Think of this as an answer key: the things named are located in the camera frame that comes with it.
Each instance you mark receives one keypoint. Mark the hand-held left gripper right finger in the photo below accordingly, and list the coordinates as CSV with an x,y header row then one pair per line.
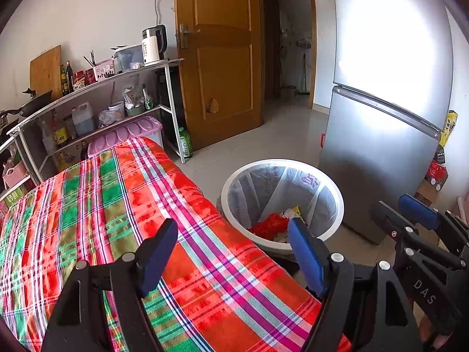
x,y
306,256

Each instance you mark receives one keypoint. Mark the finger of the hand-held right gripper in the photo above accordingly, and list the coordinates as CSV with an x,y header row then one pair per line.
x,y
399,233
417,209

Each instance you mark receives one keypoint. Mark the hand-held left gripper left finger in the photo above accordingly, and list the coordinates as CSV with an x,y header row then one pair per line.
x,y
157,256

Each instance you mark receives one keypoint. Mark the white paper piece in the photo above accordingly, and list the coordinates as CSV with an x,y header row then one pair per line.
x,y
287,213

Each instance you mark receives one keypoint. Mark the red plastic bag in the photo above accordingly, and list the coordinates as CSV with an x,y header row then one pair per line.
x,y
269,225

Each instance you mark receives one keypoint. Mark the white rimmed waste bin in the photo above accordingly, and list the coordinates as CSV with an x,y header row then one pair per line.
x,y
256,236

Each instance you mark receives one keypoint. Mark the translucent plastic bin liner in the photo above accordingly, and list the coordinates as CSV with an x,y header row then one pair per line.
x,y
252,194

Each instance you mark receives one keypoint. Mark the person's right hand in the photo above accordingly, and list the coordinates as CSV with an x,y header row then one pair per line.
x,y
430,339

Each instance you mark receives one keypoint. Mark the cardboard box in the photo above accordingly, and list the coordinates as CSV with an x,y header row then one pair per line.
x,y
427,192

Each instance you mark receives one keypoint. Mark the red hanging bag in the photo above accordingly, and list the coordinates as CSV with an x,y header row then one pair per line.
x,y
436,172

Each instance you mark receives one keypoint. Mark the small black card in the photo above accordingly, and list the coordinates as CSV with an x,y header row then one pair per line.
x,y
439,156

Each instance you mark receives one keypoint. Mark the red green plaid tablecloth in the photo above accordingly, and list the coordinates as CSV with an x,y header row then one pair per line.
x,y
110,209

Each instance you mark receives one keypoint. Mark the silver refrigerator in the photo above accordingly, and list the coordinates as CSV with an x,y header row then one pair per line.
x,y
373,154

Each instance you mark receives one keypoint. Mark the yellow packet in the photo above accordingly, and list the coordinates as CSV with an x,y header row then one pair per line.
x,y
447,128

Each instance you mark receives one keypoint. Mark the green plastic bottle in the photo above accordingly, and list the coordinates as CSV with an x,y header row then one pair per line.
x,y
185,145

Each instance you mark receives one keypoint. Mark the purple plastic lid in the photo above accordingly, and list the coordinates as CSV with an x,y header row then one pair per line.
x,y
124,132

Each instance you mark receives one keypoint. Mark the yellow printed bag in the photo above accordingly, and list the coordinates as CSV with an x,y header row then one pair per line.
x,y
69,157

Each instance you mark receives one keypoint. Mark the grey metal shelf rack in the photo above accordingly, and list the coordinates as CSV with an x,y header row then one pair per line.
x,y
174,117

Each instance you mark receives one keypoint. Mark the crumpled clear plastic bag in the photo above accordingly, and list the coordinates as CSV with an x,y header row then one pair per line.
x,y
106,119

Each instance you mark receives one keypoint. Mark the green bowl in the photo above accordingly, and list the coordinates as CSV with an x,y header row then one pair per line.
x,y
135,111

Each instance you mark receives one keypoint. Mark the white lidded tub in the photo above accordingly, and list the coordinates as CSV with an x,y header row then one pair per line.
x,y
116,110

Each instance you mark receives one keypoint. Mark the plastic jug of dark liquid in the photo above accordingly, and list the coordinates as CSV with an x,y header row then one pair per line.
x,y
83,121

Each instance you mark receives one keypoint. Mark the green yellow carton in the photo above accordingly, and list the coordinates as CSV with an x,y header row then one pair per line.
x,y
14,196

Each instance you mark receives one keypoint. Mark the yellow label sauce bottle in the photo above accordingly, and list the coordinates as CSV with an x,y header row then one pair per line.
x,y
59,134

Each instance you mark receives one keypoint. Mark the dark glass jar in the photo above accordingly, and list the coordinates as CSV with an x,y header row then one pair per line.
x,y
69,126

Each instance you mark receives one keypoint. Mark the bunch of food bags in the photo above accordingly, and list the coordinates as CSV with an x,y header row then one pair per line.
x,y
137,97

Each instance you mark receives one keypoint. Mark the small tan door ornament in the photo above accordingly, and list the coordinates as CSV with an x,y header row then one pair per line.
x,y
212,105

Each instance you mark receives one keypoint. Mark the clear plastic bottle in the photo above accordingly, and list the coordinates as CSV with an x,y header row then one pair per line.
x,y
47,139

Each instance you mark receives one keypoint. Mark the pink woven basket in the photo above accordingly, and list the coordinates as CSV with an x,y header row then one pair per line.
x,y
14,178

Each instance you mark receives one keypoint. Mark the hallway bucket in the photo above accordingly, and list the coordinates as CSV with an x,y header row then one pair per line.
x,y
288,92

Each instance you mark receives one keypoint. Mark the hallway mop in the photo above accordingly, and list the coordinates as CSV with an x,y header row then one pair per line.
x,y
304,77

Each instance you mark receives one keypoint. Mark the low white shelf rack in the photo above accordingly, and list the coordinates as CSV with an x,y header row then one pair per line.
x,y
4,146

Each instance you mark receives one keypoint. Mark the red lidded jar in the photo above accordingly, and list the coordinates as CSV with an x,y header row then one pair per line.
x,y
89,76
79,79

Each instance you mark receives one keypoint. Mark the pink box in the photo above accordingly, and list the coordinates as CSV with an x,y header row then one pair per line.
x,y
104,70

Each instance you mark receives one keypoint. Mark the black wok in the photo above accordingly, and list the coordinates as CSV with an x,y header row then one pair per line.
x,y
34,105

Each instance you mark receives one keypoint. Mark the wooden door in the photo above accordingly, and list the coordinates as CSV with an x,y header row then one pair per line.
x,y
223,73

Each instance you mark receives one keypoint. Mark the clear plastic storage container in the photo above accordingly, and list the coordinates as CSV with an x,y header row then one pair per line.
x,y
128,60

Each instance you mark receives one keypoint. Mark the dark glass oil bottle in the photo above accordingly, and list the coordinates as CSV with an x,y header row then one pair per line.
x,y
69,79
63,80

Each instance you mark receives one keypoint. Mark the bundle of dark chopsticks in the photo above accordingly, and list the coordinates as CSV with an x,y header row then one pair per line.
x,y
91,60

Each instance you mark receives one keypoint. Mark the white electric kettle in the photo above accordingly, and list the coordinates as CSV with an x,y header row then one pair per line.
x,y
150,49

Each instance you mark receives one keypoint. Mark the wooden cutting board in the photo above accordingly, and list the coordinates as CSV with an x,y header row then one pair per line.
x,y
45,73

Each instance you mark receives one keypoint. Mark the dark wooden doorway frame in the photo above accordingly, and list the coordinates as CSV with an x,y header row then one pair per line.
x,y
269,44

